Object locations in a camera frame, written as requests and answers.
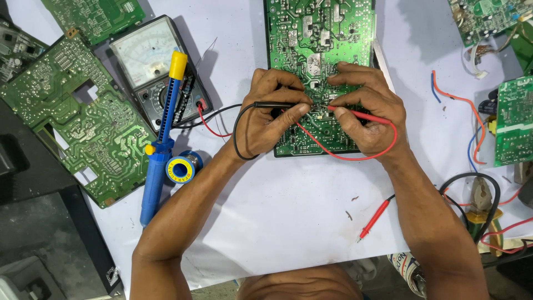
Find person's left hand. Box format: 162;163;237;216
225;68;314;161

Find person's right hand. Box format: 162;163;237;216
326;62;411;164

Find red test probe with lead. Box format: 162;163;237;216
197;102;398;162

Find black test probe with lead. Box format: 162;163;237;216
172;101;312;161

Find grey metal strip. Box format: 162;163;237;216
372;37;396;95

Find white paper sheet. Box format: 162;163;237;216
6;0;533;298

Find green circuit board solder side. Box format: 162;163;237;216
264;0;378;158

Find black cylindrical capacitor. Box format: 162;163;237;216
477;99;499;116

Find spare red test probe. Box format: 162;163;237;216
356;194;396;243

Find blue yellow desoldering pump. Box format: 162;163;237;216
139;50;188;228

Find analog multimeter black case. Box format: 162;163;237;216
109;15;214;133

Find green board with white stripe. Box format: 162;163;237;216
494;75;533;168

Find printed white roll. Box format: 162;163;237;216
387;252;428;299

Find person's bare torso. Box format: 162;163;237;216
236;264;364;300

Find small green circuit board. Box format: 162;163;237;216
41;0;147;46

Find large green board with cutouts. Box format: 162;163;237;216
0;28;157;209

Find black equipment case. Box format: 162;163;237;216
0;99;122;300

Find dark circuit board with components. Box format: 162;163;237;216
0;18;49;85

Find short blue wire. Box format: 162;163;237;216
430;73;441;104

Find blue solder wire spool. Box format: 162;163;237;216
165;150;204;184

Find orange wire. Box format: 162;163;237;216
431;69;487;166

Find long blue wire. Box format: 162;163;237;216
467;124;483;173

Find white connector with wires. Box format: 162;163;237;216
461;41;489;80

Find pliers with yellow green handles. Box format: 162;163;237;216
464;177;505;257

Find black cable loop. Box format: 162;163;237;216
439;172;501;245

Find green board with attached wires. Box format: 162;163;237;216
447;0;533;48

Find thin red cable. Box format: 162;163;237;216
442;185;533;255

